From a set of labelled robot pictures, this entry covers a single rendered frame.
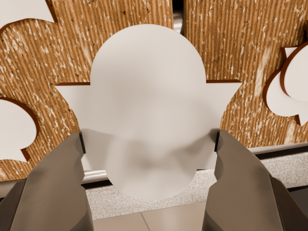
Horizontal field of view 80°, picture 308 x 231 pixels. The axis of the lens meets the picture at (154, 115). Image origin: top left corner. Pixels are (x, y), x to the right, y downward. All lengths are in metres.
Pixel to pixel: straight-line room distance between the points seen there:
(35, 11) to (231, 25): 0.20
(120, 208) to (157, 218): 1.66
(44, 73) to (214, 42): 0.20
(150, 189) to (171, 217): 1.88
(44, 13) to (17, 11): 0.02
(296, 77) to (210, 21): 0.12
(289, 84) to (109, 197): 0.33
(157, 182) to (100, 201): 0.24
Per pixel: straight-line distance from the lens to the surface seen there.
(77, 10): 0.23
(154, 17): 0.22
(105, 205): 0.40
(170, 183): 0.16
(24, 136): 0.29
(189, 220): 2.13
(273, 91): 0.27
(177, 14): 0.24
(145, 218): 2.04
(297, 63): 0.27
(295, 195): 0.55
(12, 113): 0.28
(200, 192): 0.38
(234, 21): 0.24
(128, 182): 0.16
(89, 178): 0.34
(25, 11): 0.24
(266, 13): 0.26
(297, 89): 0.28
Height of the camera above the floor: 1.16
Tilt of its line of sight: 63 degrees down
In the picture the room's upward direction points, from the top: 173 degrees clockwise
